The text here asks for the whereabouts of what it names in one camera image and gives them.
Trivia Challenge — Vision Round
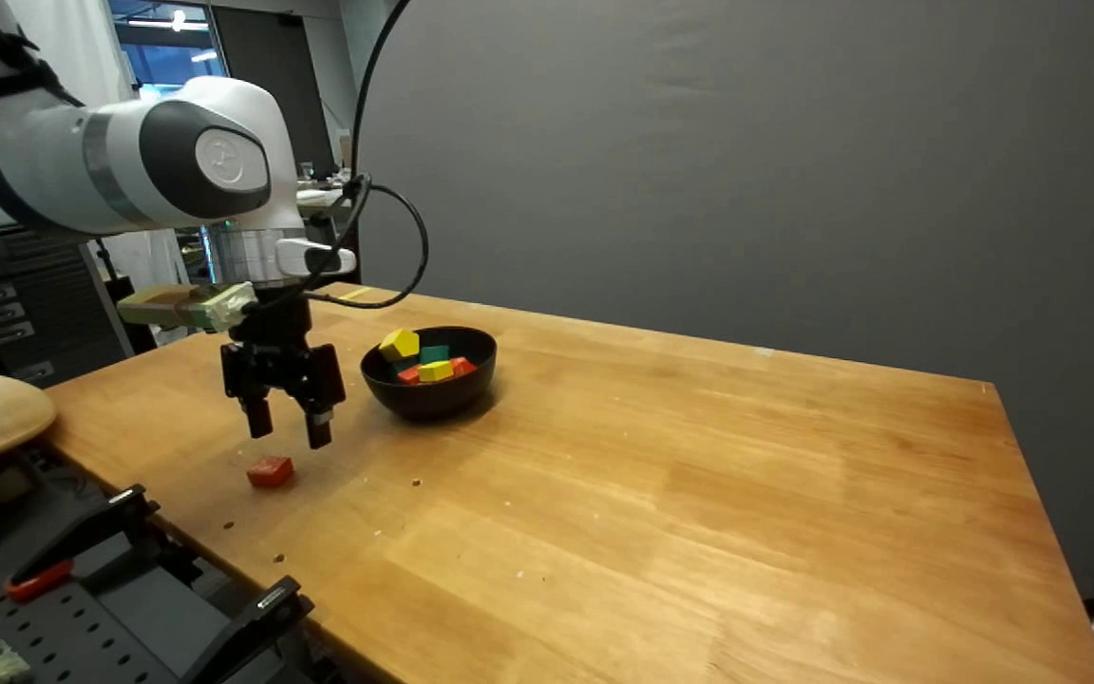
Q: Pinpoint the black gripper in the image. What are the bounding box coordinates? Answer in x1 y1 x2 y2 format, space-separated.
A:
217 284 348 451

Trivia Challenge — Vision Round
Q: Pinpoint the red rectangular block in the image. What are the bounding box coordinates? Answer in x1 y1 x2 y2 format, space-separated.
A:
242 455 300 493

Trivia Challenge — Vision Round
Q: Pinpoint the black bowl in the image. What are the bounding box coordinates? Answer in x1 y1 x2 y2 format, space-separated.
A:
356 322 500 427

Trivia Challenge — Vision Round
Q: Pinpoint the black tripod stand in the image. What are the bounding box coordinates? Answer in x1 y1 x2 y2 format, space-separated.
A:
89 235 159 359

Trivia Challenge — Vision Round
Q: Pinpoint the round wooden table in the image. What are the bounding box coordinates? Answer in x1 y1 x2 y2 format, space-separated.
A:
0 368 62 482

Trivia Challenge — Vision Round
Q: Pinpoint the black cabinet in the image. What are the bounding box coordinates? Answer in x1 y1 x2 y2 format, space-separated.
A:
0 226 134 390

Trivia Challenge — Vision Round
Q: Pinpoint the blue lit window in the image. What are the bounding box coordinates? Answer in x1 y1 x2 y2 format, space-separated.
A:
108 0 227 97

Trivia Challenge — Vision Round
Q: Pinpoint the grey fabric backdrop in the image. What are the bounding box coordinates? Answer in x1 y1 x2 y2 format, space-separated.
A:
348 0 1094 599

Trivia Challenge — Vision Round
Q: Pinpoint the tan wrist camera box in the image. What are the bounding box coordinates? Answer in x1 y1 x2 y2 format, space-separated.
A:
113 276 262 337

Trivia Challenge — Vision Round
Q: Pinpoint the black clamp orange handle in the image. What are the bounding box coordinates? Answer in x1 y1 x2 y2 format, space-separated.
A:
180 578 314 684
0 487 162 610

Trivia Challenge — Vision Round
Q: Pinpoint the black cable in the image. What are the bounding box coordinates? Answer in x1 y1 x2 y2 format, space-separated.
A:
326 0 435 311

